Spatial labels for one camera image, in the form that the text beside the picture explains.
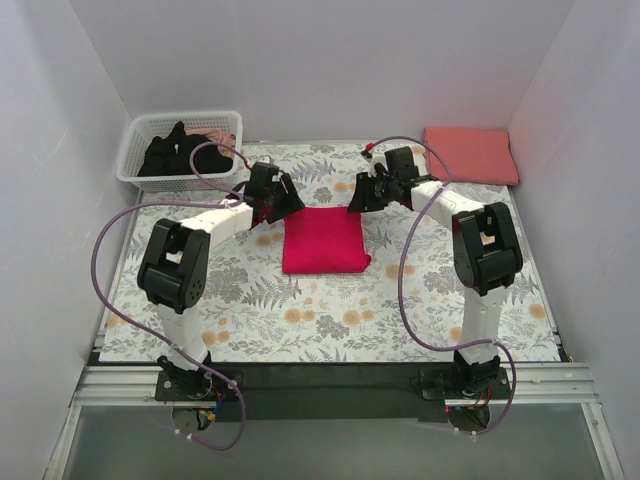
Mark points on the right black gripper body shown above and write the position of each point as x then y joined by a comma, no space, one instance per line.
370,190

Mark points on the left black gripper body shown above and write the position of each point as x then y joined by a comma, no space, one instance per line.
278,198

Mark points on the magenta t shirt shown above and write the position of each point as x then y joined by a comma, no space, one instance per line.
321,241

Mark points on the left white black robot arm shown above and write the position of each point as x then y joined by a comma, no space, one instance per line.
174,269

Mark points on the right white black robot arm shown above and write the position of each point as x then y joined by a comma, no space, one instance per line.
486,253

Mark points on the light pink t shirt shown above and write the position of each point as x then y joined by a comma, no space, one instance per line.
226,140

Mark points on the folded salmon t shirt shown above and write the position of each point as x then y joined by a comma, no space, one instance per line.
479,156

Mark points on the floral patterned table mat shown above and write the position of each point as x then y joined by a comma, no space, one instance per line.
253,312

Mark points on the black t shirt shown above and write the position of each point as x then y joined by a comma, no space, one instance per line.
170,156

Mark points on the white plastic laundry basket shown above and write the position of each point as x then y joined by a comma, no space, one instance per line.
143,129

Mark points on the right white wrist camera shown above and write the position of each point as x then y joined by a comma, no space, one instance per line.
377,164

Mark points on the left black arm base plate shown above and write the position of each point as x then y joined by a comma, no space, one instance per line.
192,385

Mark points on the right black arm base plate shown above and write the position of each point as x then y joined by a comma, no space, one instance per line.
439,382

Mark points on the aluminium frame rail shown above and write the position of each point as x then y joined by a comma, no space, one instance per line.
331,421

